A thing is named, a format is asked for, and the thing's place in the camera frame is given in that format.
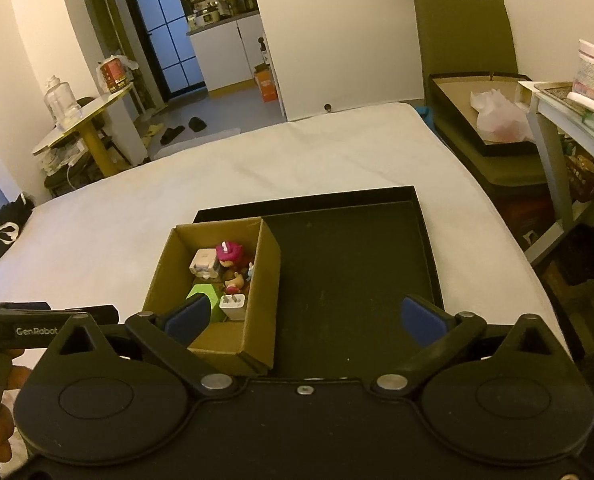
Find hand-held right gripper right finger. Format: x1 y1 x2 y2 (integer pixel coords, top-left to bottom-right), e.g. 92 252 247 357
371 296 580 395

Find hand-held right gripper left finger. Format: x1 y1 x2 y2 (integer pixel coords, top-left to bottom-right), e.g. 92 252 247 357
29 294 235 394

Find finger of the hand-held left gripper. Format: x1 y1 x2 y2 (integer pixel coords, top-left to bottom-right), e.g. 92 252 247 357
49 304 119 326

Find green hexagonal block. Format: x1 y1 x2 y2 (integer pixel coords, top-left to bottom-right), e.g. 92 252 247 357
186 283 228 322

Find white wall charger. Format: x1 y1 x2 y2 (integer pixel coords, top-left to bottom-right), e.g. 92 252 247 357
219 295 248 322

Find small brown figurine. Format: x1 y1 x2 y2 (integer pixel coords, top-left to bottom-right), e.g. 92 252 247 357
222 265 256 295

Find white lavender small box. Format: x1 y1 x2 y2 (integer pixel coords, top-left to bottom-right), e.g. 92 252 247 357
189 248 220 280

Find pink haired figurine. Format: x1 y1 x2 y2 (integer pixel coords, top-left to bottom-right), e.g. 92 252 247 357
215 241 250 271

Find brown cardboard box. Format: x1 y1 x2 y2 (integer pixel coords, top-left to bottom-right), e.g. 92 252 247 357
142 216 282 377

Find black shallow tray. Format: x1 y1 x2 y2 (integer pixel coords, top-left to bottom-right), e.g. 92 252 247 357
193 186 446 379

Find black bag with white print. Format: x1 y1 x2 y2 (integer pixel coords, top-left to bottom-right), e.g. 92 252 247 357
0 192 36 264

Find dark bags under table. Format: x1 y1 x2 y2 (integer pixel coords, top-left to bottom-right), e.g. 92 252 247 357
39 145 108 197

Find yellow round table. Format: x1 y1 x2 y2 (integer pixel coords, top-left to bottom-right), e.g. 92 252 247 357
31 82 136 177

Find brown storage basket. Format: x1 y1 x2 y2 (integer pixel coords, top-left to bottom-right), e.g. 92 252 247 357
564 152 594 204

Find white plastic bag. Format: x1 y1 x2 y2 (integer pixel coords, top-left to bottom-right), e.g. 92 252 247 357
469 88 536 144

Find clear glass jar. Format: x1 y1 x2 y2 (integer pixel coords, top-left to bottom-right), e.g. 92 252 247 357
44 75 82 123

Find black edged flat box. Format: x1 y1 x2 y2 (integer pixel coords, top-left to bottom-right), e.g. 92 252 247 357
429 72 548 159

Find white side table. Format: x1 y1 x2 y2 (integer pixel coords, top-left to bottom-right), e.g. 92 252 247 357
519 80 594 233

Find red box in bag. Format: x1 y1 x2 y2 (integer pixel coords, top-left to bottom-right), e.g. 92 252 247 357
97 57 130 95

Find orange box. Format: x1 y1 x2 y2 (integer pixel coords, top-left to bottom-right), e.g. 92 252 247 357
254 64 280 105

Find white kitchen cabinet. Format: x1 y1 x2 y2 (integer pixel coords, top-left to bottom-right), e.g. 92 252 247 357
187 14 266 97

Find black framed glass door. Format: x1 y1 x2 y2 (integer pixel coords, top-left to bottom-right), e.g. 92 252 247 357
117 0 208 104

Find white bottle with pink cap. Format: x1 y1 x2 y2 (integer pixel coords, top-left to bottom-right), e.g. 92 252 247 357
572 39 594 101

